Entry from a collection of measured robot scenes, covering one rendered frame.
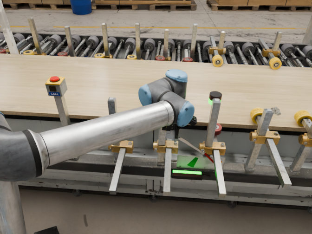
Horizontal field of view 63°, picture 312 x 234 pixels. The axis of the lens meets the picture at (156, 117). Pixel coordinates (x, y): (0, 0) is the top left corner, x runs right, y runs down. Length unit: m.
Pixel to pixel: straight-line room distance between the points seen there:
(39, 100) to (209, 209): 1.50
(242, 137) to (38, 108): 1.27
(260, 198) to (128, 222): 1.02
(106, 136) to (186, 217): 1.52
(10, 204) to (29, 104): 0.97
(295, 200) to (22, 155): 1.99
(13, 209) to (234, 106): 1.28
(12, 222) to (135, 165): 0.75
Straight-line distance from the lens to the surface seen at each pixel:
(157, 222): 2.10
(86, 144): 0.68
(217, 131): 1.44
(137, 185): 2.08
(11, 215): 0.93
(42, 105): 1.73
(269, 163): 1.77
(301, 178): 1.66
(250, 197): 2.15
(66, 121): 1.40
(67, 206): 2.27
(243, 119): 1.58
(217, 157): 1.36
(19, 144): 0.63
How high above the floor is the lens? 1.82
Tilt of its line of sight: 38 degrees down
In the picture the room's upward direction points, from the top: 1 degrees clockwise
